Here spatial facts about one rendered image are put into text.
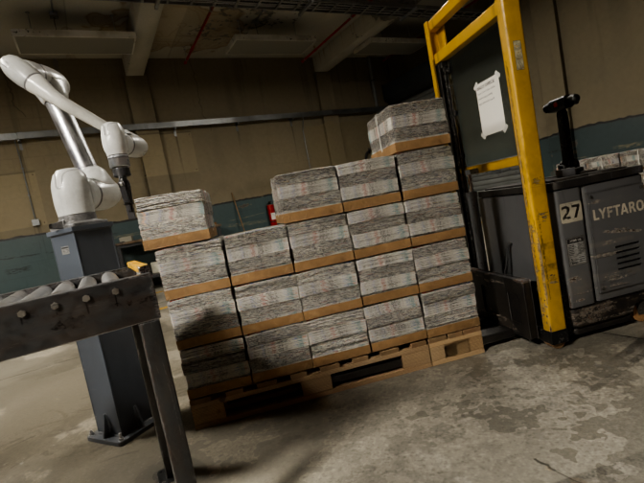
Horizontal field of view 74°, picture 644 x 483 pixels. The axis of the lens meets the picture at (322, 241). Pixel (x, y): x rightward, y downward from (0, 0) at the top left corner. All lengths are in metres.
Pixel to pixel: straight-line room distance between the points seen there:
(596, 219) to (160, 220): 2.05
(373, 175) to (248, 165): 7.21
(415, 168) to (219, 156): 7.15
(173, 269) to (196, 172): 6.92
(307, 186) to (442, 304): 0.89
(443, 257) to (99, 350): 1.66
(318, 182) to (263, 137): 7.44
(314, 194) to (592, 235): 1.37
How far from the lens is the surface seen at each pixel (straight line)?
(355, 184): 2.02
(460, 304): 2.25
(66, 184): 2.23
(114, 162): 2.17
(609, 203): 2.51
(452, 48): 2.68
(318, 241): 1.98
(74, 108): 2.38
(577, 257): 2.39
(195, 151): 8.90
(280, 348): 2.03
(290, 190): 1.96
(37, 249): 8.55
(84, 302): 1.18
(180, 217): 1.96
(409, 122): 2.15
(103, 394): 2.31
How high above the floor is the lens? 0.89
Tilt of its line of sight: 5 degrees down
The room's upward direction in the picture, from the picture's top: 11 degrees counter-clockwise
